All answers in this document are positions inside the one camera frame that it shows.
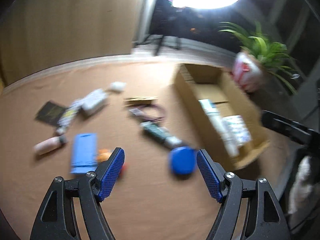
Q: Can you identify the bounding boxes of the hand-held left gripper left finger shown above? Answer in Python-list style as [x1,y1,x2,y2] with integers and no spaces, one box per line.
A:
[30,147,125,240]

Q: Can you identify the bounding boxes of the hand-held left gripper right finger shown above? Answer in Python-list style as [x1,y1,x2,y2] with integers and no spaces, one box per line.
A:
[196,149,293,240]

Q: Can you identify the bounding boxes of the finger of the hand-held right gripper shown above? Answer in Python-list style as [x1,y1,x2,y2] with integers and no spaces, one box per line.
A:
[261,110,316,145]

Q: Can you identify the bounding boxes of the blue round case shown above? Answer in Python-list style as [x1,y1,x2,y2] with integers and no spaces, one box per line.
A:
[169,146,198,177]

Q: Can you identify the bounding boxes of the blue rectangular case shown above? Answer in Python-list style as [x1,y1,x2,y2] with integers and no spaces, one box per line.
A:
[70,133,98,175]

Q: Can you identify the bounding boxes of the cardboard box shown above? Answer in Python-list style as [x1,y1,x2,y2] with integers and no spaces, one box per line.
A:
[174,64,270,172]

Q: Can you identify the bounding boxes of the dark tube with white cap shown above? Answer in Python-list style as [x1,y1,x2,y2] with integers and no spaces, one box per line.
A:
[140,121,183,148]

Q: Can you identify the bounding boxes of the pink bottle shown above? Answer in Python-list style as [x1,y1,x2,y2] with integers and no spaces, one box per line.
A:
[33,135,68,155]

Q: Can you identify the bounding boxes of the white charger adapter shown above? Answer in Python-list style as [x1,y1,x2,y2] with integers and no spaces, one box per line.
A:
[81,89,109,115]

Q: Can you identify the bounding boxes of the brown clothespin packet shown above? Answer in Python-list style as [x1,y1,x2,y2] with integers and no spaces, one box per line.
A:
[123,96,158,105]

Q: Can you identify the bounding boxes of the purple cable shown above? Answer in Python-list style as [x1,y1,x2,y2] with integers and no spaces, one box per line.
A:
[129,104,167,123]

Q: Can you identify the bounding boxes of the orange toy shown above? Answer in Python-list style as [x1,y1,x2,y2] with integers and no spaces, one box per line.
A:
[96,149,128,174]

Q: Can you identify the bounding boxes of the white patterned tissue pack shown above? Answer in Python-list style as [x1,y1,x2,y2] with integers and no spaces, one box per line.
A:
[222,115,252,145]

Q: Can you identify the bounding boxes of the white bottle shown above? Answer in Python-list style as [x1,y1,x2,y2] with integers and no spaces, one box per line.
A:
[199,99,240,157]

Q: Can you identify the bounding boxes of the white cloth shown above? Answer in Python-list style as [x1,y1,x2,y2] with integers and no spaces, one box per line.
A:
[287,155,314,215]

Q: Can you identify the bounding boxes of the red and white bag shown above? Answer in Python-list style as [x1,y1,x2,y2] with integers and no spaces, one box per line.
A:
[231,51,264,93]

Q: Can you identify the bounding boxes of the white patterned tube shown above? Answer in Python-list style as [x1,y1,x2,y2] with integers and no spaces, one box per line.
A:
[55,99,85,135]

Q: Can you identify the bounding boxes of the green potted plant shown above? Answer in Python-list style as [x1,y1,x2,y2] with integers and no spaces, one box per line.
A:
[219,21,298,94]

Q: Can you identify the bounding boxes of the white earbuds case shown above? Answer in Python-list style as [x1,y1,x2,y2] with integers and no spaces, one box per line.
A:
[109,81,123,92]

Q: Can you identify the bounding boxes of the black booklet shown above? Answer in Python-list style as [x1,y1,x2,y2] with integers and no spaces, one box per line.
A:
[34,101,66,126]

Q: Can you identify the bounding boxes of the black chair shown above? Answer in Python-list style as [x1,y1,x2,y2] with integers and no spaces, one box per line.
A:
[136,34,182,55]

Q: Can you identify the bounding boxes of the light wooden panel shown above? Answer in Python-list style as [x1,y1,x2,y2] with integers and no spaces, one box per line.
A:
[0,0,150,87]

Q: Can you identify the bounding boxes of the white door frame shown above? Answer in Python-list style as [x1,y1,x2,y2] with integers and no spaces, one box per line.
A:
[131,0,158,49]

